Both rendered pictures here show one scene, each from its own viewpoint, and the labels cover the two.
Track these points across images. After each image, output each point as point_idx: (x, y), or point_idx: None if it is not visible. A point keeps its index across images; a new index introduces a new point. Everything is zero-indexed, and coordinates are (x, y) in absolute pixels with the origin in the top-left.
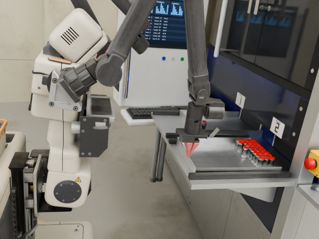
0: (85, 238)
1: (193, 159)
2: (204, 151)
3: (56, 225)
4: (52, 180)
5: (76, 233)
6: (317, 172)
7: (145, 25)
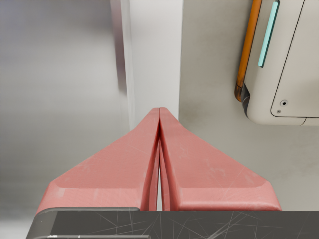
0: (273, 84)
1: (87, 156)
2: (20, 209)
3: (311, 116)
4: None
5: (285, 97)
6: None
7: None
